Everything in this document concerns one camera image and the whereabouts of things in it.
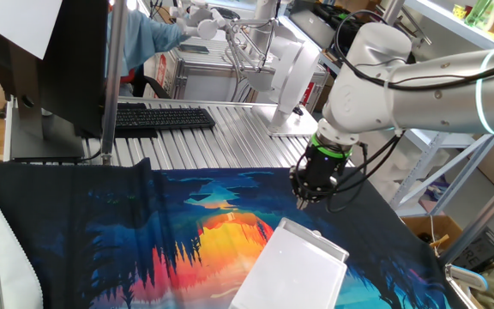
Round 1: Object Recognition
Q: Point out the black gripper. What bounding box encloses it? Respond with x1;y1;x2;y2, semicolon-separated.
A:
288;143;353;211

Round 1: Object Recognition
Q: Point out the white drawer with knob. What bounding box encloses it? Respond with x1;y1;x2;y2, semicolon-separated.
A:
274;216;351;263

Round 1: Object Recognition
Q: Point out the white plastic drawer cabinet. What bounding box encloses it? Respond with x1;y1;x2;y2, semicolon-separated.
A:
228;227;349;309

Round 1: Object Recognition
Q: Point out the brown cardboard carton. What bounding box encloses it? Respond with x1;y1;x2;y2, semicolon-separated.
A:
313;81;334;113

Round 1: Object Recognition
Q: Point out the white foam packaging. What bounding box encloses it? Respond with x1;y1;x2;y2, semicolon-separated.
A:
358;128;435;203

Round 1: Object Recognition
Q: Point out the open cardboard box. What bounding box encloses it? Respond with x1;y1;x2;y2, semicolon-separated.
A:
401;214;465;258

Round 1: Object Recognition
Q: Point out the aluminium flight case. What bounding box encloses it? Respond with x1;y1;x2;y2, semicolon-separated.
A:
172;37;330;113

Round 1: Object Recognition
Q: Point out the black keyboard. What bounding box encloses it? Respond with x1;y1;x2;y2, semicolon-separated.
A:
114;106;216;131

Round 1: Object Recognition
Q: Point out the grey metal box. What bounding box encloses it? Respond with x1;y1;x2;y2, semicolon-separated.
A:
289;8;338;49

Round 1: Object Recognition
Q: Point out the white blue handheld device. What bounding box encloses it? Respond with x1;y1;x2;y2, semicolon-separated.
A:
443;264;491;293

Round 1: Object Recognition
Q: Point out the black plastic crate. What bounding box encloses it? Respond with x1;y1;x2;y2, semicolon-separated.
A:
452;227;494;274

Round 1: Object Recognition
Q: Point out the white carton red print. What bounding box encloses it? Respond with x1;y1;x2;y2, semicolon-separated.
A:
142;53;178;99

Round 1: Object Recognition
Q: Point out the black storage tray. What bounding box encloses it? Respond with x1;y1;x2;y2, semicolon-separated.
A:
313;2;375;57

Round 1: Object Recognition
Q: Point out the black office chair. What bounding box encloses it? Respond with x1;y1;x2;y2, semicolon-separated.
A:
131;68;173;100

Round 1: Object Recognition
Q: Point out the round grey black device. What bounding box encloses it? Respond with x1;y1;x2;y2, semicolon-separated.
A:
214;6;242;21

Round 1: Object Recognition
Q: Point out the colourful forest sunset cloth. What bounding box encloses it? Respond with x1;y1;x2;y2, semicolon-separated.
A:
0;157;467;309

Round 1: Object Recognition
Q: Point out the person in blue shirt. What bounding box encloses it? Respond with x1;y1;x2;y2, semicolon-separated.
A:
105;9;192;98

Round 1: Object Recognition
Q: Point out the white metal shelf rack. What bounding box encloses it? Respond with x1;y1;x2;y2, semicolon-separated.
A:
375;0;494;215

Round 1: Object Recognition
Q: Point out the brown wooden desk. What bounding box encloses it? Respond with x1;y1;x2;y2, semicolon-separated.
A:
155;4;178;25

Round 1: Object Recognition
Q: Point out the green transparent bottle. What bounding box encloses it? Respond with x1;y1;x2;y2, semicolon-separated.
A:
464;0;494;31

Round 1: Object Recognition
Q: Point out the black computer monitor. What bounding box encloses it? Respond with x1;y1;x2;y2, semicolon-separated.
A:
0;0;109;164

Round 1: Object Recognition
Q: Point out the white cloth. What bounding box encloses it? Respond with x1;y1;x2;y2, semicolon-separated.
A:
0;201;45;309

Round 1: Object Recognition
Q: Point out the white paper sheet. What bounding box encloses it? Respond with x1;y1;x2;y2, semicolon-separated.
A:
0;0;63;60

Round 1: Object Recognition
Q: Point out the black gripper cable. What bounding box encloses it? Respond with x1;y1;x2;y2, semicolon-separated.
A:
292;132;405;215

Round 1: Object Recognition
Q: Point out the green flange ring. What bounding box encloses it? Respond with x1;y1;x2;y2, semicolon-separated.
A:
309;132;354;159

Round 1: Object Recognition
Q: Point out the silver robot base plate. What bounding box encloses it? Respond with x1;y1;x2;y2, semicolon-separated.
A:
250;104;319;138

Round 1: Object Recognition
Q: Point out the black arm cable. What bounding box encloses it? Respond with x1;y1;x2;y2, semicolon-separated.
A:
334;9;494;92

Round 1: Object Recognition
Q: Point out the white teleoperation handle device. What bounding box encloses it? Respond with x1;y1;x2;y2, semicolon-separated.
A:
169;0;274;94

